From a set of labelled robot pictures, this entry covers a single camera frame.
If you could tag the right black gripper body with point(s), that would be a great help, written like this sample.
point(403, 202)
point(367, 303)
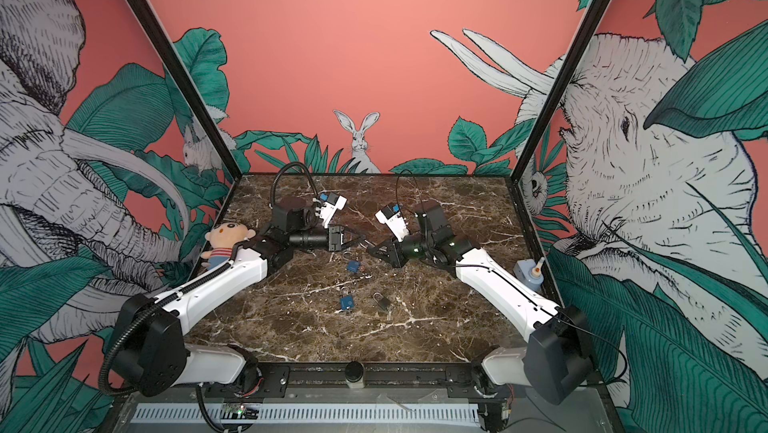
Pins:
point(406, 252)

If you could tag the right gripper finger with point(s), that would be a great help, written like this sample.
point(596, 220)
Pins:
point(381, 247)
point(381, 254)

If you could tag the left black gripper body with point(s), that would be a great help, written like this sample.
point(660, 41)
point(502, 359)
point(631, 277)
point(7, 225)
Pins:
point(333, 236)

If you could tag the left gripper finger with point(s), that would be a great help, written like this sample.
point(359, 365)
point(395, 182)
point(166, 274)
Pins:
point(355, 243)
point(352, 234)

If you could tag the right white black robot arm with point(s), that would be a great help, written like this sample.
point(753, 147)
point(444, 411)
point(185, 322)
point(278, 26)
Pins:
point(558, 356)

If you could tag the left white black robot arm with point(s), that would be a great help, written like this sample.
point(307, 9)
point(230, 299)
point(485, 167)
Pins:
point(147, 352)

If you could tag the blue padlock far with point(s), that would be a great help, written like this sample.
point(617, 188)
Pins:
point(353, 266)

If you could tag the blue padlock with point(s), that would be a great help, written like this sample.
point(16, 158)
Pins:
point(353, 266)
point(347, 303)

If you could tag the black padlock near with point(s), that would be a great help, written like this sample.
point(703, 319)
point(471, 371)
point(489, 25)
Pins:
point(382, 301)

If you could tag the blue padlock near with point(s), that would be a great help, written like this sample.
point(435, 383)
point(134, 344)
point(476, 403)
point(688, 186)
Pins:
point(347, 303)

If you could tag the plush doll striped shirt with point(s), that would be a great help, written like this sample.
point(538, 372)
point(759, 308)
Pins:
point(222, 240)

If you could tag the white vented strip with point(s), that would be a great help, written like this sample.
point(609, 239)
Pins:
point(316, 413)

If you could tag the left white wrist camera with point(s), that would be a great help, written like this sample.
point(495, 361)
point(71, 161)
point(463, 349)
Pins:
point(327, 205)

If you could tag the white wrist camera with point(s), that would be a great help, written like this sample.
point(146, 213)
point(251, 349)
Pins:
point(391, 216)
point(327, 205)

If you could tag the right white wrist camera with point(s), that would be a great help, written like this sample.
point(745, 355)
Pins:
point(391, 216)

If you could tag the black knob on rail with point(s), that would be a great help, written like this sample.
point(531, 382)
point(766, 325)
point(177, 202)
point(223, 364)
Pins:
point(354, 375)

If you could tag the black mounting rail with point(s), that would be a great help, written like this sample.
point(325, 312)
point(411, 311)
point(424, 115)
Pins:
point(372, 376)

